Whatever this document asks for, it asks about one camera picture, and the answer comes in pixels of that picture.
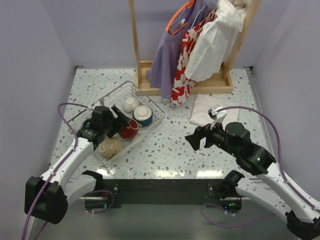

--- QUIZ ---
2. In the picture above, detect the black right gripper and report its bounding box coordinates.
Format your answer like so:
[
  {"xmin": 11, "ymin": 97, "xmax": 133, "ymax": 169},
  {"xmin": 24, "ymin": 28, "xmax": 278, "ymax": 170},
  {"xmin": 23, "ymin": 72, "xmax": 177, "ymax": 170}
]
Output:
[{"xmin": 184, "ymin": 116, "xmax": 238, "ymax": 157}]

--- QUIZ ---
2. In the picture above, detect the red bowl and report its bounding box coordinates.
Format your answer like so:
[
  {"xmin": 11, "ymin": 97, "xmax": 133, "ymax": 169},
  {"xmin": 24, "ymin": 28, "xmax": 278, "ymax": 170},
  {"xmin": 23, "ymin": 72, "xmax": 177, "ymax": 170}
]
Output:
[{"xmin": 119, "ymin": 119, "xmax": 139, "ymax": 141}]

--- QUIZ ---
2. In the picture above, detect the beige bowl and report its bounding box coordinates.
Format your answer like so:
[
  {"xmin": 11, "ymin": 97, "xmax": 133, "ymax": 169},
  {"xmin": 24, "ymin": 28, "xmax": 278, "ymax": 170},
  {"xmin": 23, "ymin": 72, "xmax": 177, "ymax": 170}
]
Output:
[{"xmin": 98, "ymin": 137, "xmax": 123, "ymax": 160}]

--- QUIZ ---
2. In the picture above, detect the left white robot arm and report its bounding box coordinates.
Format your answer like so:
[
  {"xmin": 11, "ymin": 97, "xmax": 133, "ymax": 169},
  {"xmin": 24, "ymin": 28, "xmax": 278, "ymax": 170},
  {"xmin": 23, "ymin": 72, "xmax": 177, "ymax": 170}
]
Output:
[{"xmin": 24, "ymin": 105, "xmax": 131, "ymax": 224}]

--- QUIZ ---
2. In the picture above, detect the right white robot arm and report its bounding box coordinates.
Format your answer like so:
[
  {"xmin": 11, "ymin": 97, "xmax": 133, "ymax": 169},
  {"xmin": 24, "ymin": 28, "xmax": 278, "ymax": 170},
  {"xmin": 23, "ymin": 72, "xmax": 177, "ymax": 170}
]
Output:
[{"xmin": 185, "ymin": 122, "xmax": 320, "ymax": 240}]

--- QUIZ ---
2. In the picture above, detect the wooden clothes rack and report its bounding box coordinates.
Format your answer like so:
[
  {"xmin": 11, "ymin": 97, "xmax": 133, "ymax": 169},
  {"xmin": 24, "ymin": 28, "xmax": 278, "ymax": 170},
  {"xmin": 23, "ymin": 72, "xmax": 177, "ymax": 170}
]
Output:
[{"xmin": 128, "ymin": 0, "xmax": 263, "ymax": 97}]

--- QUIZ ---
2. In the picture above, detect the teal and white bowl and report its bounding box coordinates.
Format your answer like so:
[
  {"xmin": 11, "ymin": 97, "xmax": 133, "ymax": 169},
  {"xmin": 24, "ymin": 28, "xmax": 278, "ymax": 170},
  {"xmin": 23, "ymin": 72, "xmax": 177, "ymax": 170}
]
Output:
[{"xmin": 132, "ymin": 105, "xmax": 153, "ymax": 127}]

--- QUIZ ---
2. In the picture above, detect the folded white cloth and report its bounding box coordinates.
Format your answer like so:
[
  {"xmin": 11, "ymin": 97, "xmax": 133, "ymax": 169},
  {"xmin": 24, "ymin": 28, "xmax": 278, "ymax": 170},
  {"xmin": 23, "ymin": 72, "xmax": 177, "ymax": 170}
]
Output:
[{"xmin": 189, "ymin": 94, "xmax": 240, "ymax": 127}]

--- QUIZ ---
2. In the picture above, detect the red white floral garment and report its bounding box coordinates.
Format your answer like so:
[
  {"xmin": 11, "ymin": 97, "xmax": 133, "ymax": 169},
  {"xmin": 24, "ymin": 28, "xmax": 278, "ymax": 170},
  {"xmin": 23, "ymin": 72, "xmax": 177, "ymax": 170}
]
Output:
[{"xmin": 170, "ymin": 8, "xmax": 217, "ymax": 106}]

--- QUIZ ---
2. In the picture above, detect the purple shirt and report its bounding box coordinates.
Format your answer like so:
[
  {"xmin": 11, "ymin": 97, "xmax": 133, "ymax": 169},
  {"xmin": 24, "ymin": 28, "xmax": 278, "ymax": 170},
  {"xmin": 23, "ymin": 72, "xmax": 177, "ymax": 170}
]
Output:
[{"xmin": 146, "ymin": 0, "xmax": 200, "ymax": 99}]

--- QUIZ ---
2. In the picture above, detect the white hanging garment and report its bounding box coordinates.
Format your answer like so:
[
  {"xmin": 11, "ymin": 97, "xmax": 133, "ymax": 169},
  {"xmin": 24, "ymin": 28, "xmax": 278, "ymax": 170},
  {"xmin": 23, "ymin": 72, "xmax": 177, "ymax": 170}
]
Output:
[{"xmin": 184, "ymin": 0, "xmax": 251, "ymax": 82}]

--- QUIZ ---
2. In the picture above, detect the orange hanger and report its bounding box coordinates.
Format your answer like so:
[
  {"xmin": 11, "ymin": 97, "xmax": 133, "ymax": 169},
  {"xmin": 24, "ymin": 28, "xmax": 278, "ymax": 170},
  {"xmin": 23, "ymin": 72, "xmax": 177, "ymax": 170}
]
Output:
[{"xmin": 165, "ymin": 0, "xmax": 196, "ymax": 36}]

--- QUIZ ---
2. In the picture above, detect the blue hanger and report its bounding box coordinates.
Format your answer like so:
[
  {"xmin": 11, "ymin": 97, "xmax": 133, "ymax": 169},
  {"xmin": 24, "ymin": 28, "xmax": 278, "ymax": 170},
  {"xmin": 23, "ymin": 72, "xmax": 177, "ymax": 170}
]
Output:
[{"xmin": 190, "ymin": 0, "xmax": 217, "ymax": 29}]

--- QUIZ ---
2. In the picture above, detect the wire dish rack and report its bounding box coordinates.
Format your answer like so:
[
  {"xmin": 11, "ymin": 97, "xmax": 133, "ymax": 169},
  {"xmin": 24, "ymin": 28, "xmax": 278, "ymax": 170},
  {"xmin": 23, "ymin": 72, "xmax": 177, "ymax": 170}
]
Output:
[{"xmin": 69, "ymin": 81, "xmax": 165, "ymax": 168}]

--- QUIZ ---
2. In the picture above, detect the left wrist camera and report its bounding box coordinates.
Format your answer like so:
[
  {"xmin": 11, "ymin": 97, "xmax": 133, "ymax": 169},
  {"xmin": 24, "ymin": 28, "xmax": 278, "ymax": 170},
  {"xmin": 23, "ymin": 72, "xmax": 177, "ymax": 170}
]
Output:
[{"xmin": 86, "ymin": 99, "xmax": 105, "ymax": 111}]

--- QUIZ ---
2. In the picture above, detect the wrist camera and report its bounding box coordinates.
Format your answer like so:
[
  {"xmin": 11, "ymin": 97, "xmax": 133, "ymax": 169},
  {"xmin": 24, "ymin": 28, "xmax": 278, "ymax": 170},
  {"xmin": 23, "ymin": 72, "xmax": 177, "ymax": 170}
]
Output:
[
  {"xmin": 86, "ymin": 99, "xmax": 105, "ymax": 111},
  {"xmin": 208, "ymin": 106, "xmax": 227, "ymax": 129}
]

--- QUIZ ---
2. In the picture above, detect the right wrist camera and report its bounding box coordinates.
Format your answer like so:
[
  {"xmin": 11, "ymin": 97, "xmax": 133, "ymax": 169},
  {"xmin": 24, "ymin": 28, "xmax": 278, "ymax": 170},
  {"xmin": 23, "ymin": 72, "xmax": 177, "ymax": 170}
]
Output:
[{"xmin": 208, "ymin": 106, "xmax": 227, "ymax": 129}]

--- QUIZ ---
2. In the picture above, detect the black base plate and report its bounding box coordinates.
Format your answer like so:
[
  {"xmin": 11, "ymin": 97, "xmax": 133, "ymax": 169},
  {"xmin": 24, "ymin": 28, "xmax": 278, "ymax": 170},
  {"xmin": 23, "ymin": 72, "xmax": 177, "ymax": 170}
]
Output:
[{"xmin": 101, "ymin": 179, "xmax": 242, "ymax": 210}]

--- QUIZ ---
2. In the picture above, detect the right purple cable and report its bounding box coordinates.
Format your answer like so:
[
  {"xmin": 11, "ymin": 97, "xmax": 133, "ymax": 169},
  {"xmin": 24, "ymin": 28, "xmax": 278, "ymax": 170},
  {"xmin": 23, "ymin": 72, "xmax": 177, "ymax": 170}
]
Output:
[{"xmin": 201, "ymin": 106, "xmax": 316, "ymax": 228}]

